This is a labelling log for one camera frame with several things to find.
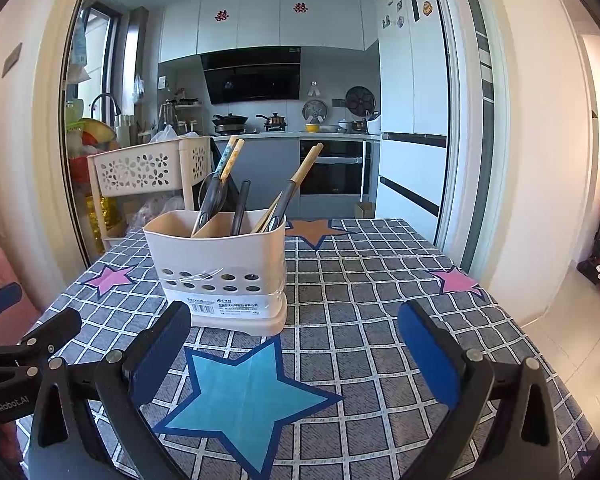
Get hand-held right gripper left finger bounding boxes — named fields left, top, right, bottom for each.
left=28, top=301, right=193, bottom=480

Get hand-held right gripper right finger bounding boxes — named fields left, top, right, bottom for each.
left=397, top=300, right=563, bottom=480

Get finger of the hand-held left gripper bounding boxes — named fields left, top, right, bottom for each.
left=0, top=282, right=23, bottom=320
left=0, top=307, right=82, bottom=386

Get white plastic utensil holder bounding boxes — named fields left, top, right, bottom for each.
left=143, top=209, right=288, bottom=335

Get pink cardboard box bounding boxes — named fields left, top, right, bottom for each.
left=0, top=227, right=41, bottom=341

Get grey checked star tablecloth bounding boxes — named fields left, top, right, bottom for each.
left=15, top=217, right=600, bottom=480

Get beige perforated plastic cart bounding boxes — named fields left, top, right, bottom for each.
left=86, top=135, right=213, bottom=241

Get black built-in oven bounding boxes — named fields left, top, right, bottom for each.
left=299, top=139, right=366, bottom=197

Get curved kitchen faucet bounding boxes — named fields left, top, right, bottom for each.
left=90, top=93, right=122, bottom=121

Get black wok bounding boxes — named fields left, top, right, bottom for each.
left=212, top=114, right=250, bottom=133

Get round black pan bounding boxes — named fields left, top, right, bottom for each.
left=345, top=86, right=376, bottom=116

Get round metal rack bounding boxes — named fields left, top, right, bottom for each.
left=302, top=99, right=328, bottom=125

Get white refrigerator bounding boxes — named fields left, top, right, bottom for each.
left=372, top=0, right=451, bottom=233

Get black range hood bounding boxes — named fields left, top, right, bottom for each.
left=201, top=46, right=302, bottom=106

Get white upper kitchen cabinets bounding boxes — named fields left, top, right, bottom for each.
left=159, top=0, right=381, bottom=63

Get grey wall switch plate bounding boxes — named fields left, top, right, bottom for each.
left=2, top=43, right=23, bottom=78

